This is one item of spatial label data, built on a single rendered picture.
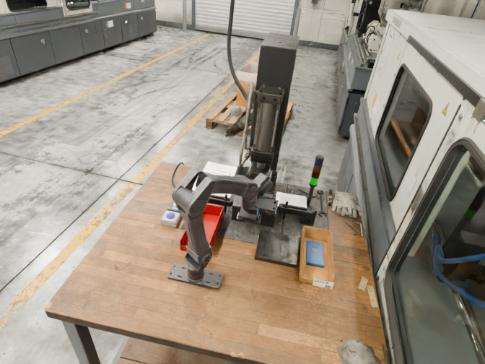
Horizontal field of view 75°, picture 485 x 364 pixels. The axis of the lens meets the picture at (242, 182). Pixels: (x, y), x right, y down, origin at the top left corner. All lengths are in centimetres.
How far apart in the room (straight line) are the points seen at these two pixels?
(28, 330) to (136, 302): 128
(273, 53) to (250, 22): 939
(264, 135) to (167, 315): 72
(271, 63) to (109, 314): 102
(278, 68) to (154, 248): 85
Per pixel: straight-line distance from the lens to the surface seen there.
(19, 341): 239
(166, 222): 143
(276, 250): 134
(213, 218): 147
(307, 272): 132
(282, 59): 122
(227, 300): 119
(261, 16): 1051
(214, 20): 1090
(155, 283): 125
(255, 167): 132
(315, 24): 1040
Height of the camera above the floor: 188
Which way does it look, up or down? 35 degrees down
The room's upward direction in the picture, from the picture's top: 6 degrees clockwise
